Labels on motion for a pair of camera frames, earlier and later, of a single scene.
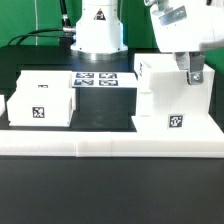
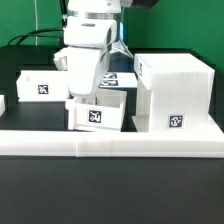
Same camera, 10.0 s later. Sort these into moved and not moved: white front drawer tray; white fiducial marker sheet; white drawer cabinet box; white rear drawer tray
Moved: white front drawer tray
Not moved: white rear drawer tray; white fiducial marker sheet; white drawer cabinet box
